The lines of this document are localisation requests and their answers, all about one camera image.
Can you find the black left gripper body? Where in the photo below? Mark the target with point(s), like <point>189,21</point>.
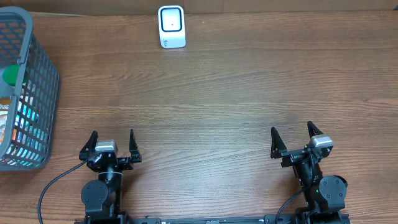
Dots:
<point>123,165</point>

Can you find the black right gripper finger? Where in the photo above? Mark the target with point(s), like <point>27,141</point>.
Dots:
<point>277,145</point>
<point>313,130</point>

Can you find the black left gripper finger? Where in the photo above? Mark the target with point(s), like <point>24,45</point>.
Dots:
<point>89,147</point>
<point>133,148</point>

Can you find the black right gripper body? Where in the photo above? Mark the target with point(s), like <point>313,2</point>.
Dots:
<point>292,157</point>

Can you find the teal wet wipes pack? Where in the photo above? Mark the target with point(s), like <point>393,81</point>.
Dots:
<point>30,143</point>

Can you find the green capped clear bottle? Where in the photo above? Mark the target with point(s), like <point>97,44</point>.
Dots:
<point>9,78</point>

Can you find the beige dried mushroom bag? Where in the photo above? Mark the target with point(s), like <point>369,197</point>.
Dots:
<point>4,107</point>

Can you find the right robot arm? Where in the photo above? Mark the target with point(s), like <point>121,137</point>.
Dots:
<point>324,195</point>

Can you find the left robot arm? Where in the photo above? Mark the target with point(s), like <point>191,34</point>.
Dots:
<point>102,196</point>

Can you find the white barcode scanner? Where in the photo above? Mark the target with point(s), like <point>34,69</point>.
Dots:
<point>171,21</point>

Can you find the grey plastic mesh basket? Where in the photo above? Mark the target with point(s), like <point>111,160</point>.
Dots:
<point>38,77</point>

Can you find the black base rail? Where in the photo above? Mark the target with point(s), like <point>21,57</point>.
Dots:
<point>205,221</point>

